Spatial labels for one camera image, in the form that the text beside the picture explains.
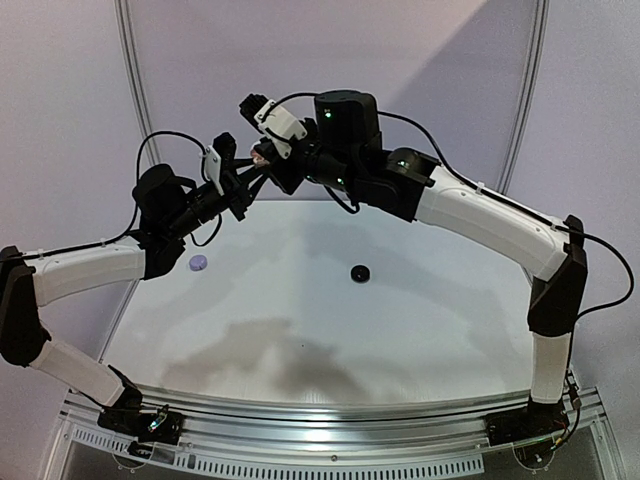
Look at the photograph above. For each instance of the aluminium corner post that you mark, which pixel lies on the aluminium corner post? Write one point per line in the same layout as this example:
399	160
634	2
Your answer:
526	93
124	19

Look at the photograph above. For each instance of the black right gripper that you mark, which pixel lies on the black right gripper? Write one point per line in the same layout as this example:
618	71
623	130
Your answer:
284	167

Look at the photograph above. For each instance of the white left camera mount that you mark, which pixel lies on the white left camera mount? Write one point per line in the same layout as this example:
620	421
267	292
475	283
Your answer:
212	164

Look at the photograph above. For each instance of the black earbud charging case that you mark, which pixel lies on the black earbud charging case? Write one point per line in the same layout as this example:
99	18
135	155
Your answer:
360	274

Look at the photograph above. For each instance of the aluminium left corner post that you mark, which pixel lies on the aluminium left corner post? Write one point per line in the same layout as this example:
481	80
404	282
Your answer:
124	19

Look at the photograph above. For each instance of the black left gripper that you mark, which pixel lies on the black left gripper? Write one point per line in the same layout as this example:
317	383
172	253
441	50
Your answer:
236	186

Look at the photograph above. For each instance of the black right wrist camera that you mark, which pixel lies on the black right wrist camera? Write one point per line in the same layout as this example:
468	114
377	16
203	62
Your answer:
255	109

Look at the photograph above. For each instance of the aluminium right corner post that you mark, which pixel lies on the aluminium right corner post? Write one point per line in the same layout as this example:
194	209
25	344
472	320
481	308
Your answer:
526	93

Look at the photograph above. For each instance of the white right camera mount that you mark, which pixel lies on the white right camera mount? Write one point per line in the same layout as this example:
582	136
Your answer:
281	127

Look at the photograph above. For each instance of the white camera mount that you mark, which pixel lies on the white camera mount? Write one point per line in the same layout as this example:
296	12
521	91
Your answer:
281	127
212	164

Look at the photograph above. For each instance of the pink earbud charging case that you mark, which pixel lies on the pink earbud charging case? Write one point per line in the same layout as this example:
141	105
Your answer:
259	160

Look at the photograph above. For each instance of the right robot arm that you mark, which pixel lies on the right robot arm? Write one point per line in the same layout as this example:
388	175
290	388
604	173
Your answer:
341	149

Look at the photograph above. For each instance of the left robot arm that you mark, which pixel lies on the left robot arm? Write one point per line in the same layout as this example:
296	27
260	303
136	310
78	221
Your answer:
171	208

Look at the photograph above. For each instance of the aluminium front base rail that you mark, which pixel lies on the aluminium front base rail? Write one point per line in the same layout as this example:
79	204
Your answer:
234	439

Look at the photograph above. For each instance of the purple earbud charging case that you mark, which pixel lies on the purple earbud charging case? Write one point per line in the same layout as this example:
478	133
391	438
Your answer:
198	263

